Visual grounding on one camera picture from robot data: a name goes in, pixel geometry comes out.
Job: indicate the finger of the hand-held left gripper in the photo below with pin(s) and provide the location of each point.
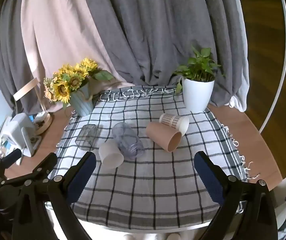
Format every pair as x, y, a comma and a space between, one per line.
46, 165
10, 157

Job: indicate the blue ribbed vase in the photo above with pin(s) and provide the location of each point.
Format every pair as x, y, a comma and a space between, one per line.
83, 103

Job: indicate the brown paper cup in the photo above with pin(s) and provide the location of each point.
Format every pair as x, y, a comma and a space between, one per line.
161, 135

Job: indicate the wooden desk lamp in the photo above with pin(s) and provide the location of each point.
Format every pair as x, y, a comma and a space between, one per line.
41, 120

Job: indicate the clear ribbed plastic cup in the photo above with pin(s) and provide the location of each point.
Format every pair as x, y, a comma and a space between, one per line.
126, 140

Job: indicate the white hoop tube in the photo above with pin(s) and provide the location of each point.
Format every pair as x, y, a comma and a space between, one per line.
282, 55

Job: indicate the white sheer curtain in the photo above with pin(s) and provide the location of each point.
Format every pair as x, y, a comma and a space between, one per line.
240, 80

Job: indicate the grey checked tablecloth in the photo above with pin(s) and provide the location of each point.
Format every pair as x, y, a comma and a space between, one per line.
148, 187

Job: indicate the frosted white plastic cup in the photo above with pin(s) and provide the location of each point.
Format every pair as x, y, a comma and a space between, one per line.
111, 155

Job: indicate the sunflower bouquet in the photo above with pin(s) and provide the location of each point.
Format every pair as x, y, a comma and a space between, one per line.
68, 81

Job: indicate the patterned white paper cup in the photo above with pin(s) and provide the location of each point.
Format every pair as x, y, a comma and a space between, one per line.
173, 121

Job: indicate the grey curtain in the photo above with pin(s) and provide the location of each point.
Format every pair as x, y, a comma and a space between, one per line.
158, 30

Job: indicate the pink curtain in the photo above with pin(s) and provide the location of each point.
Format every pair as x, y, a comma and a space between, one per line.
58, 35

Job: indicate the dark smoked glass cup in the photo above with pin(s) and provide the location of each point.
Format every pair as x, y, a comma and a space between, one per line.
86, 136

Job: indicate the white plant pot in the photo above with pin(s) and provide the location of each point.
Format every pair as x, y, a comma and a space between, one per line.
198, 95

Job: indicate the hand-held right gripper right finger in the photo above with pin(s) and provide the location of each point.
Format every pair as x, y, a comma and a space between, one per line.
208, 177

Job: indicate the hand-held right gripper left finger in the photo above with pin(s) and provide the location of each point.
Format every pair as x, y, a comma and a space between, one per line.
83, 177

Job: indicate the white desktop appliance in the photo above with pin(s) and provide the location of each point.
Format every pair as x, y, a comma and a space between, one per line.
20, 132

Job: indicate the green potted plant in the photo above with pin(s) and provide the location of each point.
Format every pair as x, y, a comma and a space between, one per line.
199, 66

